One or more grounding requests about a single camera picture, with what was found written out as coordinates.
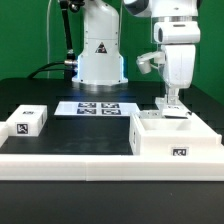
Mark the white cabinet body box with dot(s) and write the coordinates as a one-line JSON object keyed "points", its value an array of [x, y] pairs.
{"points": [[171, 136]]}

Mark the white cabinet top block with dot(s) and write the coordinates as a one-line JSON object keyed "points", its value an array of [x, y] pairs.
{"points": [[27, 120]]}

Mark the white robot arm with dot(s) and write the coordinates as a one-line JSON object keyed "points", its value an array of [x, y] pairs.
{"points": [[100, 63]]}

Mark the white cabinet door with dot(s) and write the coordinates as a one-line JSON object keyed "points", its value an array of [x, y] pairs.
{"points": [[172, 110]]}

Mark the white U-shaped obstacle fence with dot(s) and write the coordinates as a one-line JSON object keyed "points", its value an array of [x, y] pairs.
{"points": [[75, 150]]}

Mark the white marker tag sheet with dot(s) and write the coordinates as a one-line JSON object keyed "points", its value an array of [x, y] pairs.
{"points": [[72, 108]]}

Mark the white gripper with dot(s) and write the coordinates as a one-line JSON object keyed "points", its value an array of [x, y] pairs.
{"points": [[177, 41]]}

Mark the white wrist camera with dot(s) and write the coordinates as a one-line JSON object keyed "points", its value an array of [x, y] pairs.
{"points": [[148, 61]]}

